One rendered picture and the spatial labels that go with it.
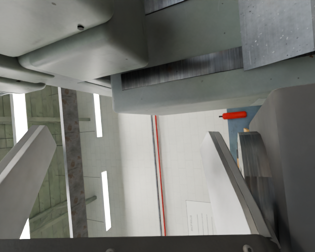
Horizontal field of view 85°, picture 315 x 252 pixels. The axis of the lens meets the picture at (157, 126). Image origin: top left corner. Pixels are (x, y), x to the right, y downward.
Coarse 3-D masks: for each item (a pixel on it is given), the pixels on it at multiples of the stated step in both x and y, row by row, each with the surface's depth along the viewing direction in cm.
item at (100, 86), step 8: (24, 56) 43; (24, 64) 44; (48, 72) 50; (48, 80) 58; (56, 80) 59; (64, 80) 59; (72, 80) 60; (80, 80) 61; (88, 80) 62; (96, 80) 63; (104, 80) 65; (72, 88) 71; (80, 88) 72; (88, 88) 73; (96, 88) 74; (104, 88) 74
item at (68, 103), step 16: (64, 96) 277; (64, 112) 275; (64, 128) 273; (64, 144) 272; (64, 160) 274; (80, 160) 297; (80, 176) 294; (160, 176) 465; (80, 192) 292; (80, 208) 290; (80, 224) 287; (160, 224) 469
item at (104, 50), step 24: (120, 0) 37; (120, 24) 37; (144, 24) 48; (48, 48) 39; (72, 48) 37; (96, 48) 36; (120, 48) 38; (144, 48) 47; (72, 72) 49; (96, 72) 51
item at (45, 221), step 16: (0, 96) 415; (32, 96) 481; (48, 96) 526; (0, 112) 413; (32, 112) 478; (48, 112) 522; (0, 128) 411; (48, 128) 517; (0, 144) 408; (0, 160) 406; (48, 176) 506; (64, 176) 556; (48, 192) 504; (64, 192) 551; (32, 208) 462; (48, 208) 500; (64, 208) 545; (32, 224) 457; (48, 224) 419; (64, 224) 541
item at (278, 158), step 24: (288, 96) 7; (312, 96) 7; (264, 120) 10; (288, 120) 7; (312, 120) 7; (240, 144) 11; (264, 144) 10; (288, 144) 7; (312, 144) 7; (240, 168) 14; (264, 168) 9; (288, 168) 7; (312, 168) 7; (264, 192) 9; (288, 192) 7; (312, 192) 7; (264, 216) 9; (288, 216) 7; (312, 216) 7; (288, 240) 7; (312, 240) 7
